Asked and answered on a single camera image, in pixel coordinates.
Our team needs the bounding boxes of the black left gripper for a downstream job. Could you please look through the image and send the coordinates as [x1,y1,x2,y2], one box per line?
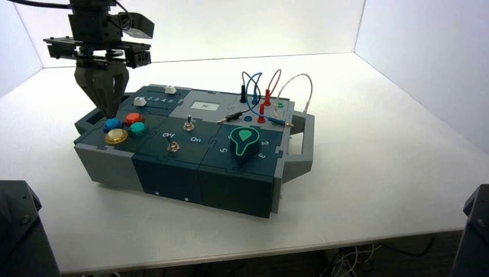
[43,13,152,119]

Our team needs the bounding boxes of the blue round push button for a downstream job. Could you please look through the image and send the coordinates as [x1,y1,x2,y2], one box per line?
[103,117,124,134]

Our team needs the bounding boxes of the dark green grey task box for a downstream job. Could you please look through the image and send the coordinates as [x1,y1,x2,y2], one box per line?
[73,84,315,219]

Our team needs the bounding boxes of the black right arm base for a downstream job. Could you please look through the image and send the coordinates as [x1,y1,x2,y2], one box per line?
[450,184,489,277]

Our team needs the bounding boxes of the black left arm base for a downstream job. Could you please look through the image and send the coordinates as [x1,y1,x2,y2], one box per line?
[0,180,61,277]

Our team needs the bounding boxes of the red round push button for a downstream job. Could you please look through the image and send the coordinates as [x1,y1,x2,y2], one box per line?
[124,112,145,128]

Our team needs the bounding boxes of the yellow round push button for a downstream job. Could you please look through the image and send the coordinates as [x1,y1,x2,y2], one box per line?
[104,129,129,145]

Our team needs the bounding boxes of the green round push button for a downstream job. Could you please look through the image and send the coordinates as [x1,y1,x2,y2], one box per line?
[127,122,149,138]

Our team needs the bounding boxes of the small white display screen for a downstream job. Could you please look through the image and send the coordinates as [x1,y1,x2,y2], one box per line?
[191,102,220,112]

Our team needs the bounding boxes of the dark rotary knob green pointer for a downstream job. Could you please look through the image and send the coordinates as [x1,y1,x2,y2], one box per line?
[228,127,263,165]

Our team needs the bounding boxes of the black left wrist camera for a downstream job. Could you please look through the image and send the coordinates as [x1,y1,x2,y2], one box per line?
[118,12,156,39]

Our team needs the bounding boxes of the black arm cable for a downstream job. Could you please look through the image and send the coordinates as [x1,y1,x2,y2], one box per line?
[7,0,73,9]

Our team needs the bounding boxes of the black banana plug cable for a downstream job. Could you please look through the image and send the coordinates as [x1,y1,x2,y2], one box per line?
[217,71,261,125]

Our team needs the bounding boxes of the red banana plug cable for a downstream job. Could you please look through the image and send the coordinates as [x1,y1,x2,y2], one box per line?
[257,69,283,124]

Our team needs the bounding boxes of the white banana plug cable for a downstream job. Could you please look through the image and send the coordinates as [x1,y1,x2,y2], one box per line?
[273,73,314,117]

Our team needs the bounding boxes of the blue banana plug cable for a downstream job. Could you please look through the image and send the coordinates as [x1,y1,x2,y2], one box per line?
[246,72,295,128]

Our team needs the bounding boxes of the white wires under table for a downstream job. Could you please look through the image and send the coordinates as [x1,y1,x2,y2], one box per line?
[325,244,383,277]

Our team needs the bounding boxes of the black cable under table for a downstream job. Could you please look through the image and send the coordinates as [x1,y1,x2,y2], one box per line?
[382,237,437,257]

